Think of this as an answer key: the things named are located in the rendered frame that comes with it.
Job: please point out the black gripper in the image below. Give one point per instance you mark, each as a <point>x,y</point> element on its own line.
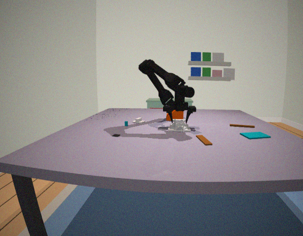
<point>168,109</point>

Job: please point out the teal flat square plate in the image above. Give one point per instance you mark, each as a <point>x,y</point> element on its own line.
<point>255,135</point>

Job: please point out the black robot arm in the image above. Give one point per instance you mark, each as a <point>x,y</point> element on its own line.
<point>150,68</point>

